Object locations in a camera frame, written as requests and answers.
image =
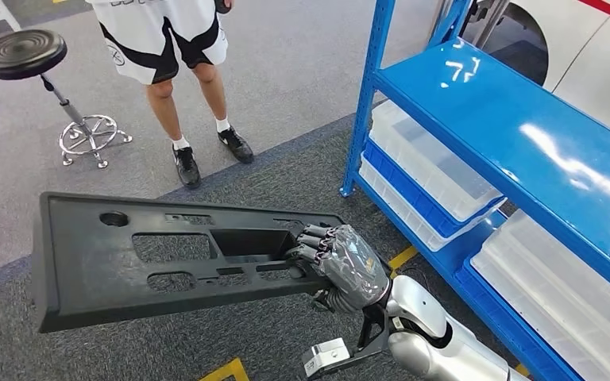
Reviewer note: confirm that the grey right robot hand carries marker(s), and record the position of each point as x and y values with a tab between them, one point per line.
352	268

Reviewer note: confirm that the black plastic panel part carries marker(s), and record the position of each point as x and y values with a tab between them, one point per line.
73	284

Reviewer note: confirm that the blue metal shelf rack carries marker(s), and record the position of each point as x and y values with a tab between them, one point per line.
494	115

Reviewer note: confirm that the yellow floor tape rectangle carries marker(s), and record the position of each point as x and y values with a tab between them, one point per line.
402	257

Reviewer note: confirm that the person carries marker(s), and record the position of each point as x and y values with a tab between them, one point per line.
152	42

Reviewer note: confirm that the white car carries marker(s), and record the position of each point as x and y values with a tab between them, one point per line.
599	68

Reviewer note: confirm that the black stool chrome base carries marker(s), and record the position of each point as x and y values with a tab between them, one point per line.
21	52

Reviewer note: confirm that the black right camera bracket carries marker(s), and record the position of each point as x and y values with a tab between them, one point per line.
373	336

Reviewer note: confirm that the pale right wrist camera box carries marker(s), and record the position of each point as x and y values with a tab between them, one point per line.
326	357

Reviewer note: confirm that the silver stanchion post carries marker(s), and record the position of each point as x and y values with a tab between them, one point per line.
489	29

